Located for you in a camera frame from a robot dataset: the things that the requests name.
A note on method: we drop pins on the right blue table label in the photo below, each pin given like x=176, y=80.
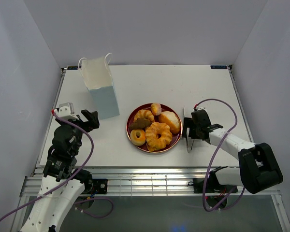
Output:
x=219, y=67

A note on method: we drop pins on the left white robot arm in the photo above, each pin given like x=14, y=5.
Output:
x=62, y=182

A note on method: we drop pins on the dark brown bread piece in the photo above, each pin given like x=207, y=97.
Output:
x=140, y=123

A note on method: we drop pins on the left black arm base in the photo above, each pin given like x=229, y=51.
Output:
x=96, y=186

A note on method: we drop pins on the small glazed donut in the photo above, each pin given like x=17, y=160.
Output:
x=138, y=137

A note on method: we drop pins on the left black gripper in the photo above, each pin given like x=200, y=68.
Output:
x=92, y=123

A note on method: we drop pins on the left blue table label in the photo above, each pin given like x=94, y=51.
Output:
x=72, y=68

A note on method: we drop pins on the golden croissant bread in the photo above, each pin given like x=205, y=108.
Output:
x=147, y=114

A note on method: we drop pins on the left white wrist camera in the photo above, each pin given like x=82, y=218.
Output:
x=66, y=111

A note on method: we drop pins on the blue table label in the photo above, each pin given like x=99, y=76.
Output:
x=72, y=68
x=219, y=67

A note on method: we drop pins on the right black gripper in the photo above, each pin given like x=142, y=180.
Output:
x=187, y=122

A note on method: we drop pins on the dark red round plate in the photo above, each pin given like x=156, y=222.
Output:
x=143, y=147

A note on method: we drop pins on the aluminium frame rail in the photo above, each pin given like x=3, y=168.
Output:
x=148, y=182

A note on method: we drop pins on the large fluted ring bread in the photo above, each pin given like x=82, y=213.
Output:
x=158, y=136

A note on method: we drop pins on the small sugared round bun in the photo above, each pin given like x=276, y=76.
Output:
x=156, y=109

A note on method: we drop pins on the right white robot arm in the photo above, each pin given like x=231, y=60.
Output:
x=257, y=169

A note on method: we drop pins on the light blue paper bag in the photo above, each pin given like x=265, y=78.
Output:
x=98, y=79

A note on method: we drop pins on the metal serving tongs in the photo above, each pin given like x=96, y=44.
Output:
x=189, y=141

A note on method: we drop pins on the large round bread roll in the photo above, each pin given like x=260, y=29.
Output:
x=171, y=119

